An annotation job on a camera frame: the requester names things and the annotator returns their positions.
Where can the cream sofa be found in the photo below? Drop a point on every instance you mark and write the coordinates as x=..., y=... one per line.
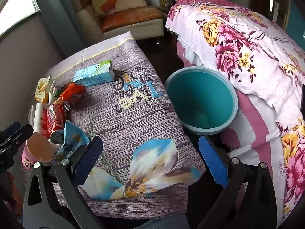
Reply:
x=88, y=21

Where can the teal plastic bin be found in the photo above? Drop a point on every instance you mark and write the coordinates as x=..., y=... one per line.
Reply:
x=200, y=95

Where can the grey blue curtain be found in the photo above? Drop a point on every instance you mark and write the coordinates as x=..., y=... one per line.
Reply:
x=59, y=16

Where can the pink floral blanket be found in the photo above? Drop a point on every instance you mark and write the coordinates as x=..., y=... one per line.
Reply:
x=250, y=52

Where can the orange seat cushion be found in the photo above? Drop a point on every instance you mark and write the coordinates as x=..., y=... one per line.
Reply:
x=131, y=16

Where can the printed grey tablecloth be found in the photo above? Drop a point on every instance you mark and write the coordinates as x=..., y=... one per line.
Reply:
x=138, y=124

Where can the blue green milk carton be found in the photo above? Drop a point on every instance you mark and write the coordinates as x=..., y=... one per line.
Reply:
x=95, y=75

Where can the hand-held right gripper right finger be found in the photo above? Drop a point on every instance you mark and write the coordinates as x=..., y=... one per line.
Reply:
x=213, y=162

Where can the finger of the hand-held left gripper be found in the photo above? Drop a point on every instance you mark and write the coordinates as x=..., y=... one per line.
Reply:
x=12, y=127
x=20, y=136

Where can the red drink can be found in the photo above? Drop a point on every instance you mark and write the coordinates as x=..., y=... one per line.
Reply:
x=56, y=119

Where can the purple green round wrapper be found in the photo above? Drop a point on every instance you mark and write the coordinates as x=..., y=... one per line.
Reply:
x=57, y=90

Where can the window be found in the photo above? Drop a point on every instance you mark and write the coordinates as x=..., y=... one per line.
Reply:
x=14, y=2

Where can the orange foil wrapper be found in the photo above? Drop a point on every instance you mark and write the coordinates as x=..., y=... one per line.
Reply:
x=72, y=93

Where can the white printed paper cup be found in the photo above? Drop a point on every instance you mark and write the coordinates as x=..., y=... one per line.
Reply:
x=40, y=119

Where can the cream orange patterned pillow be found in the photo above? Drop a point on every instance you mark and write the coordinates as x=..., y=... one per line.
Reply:
x=109, y=0

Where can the yellow snack packet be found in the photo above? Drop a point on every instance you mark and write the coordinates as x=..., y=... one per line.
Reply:
x=43, y=88

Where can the pink paper cup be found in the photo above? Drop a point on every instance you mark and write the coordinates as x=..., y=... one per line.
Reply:
x=38, y=150

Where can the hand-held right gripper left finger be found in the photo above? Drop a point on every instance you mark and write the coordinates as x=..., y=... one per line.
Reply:
x=88, y=158

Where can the blue snack packet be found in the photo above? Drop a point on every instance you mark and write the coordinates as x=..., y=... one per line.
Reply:
x=71, y=138

